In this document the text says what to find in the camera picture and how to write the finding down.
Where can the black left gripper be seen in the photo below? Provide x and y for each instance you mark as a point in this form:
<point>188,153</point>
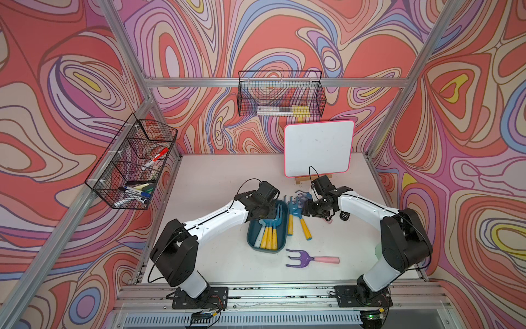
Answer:
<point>272,213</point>

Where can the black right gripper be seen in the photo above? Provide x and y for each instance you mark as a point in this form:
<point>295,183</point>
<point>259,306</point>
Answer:
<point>309,210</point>

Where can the teal rake yellow handle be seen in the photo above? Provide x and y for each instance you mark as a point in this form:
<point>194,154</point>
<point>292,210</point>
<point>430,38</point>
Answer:
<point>273,243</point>
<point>292,209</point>
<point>267,235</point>

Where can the light blue rake white handle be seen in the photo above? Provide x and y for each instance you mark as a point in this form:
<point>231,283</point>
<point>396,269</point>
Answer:
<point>260,238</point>

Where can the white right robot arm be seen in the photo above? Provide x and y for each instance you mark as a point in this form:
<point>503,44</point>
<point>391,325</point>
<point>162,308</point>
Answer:
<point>404,242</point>

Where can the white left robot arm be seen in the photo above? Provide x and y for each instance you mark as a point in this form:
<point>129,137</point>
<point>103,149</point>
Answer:
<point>175,252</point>

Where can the dark teal storage box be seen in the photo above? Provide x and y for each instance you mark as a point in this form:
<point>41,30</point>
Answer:
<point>254,228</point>

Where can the wooden easel stand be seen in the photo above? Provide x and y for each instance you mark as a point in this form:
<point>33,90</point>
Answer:
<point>306,178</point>

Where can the pink framed whiteboard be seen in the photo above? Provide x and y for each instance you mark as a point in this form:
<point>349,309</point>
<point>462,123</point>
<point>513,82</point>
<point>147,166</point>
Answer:
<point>324,147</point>

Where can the light green round lid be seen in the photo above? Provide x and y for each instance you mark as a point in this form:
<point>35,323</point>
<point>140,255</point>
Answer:
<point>379,252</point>

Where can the yellow eraser in basket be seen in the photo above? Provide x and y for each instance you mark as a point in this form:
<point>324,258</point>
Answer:
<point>300,111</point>

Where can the red marker pen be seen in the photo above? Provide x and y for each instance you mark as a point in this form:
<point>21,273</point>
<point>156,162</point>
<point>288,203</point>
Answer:
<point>157,158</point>

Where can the green circuit board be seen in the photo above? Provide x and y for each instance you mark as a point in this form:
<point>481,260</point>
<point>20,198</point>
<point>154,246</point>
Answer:
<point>202,317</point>

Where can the blue marker pen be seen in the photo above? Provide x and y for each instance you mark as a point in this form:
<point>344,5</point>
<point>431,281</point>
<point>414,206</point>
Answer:
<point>133,191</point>

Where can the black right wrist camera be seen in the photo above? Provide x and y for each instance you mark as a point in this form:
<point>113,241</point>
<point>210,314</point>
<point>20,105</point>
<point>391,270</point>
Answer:
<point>344,216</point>

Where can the purple rake pink handle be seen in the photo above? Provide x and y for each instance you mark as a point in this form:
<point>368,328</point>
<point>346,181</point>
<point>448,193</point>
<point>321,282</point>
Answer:
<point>304,259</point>

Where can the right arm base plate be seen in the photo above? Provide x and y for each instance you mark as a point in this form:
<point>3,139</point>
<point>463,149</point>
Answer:
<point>354,296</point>

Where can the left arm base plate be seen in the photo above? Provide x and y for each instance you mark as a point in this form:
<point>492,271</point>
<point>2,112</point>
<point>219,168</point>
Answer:
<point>215,298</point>

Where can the black wire basket back wall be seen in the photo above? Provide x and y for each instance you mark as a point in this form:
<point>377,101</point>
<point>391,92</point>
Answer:
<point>272,93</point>

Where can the black wire basket wall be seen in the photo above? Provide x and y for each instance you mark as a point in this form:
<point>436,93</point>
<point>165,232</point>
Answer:
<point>136,143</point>
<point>272,93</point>

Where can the black wire basket left wall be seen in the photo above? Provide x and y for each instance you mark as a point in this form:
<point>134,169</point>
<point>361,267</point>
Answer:
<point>136,143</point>

